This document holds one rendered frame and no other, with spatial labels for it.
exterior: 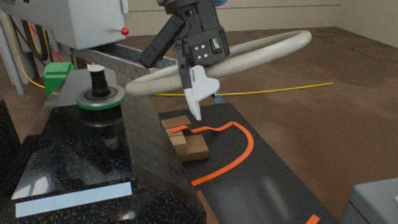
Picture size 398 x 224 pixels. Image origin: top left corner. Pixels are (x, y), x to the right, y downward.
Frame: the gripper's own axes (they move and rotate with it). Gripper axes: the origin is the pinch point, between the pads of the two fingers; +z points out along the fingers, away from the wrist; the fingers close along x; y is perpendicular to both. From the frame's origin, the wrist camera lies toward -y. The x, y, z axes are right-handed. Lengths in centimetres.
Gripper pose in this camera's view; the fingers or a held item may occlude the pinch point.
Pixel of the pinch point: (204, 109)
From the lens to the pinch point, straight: 53.3
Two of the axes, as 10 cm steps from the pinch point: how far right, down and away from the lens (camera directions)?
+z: 2.9, 9.3, 2.3
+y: 9.3, -2.2, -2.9
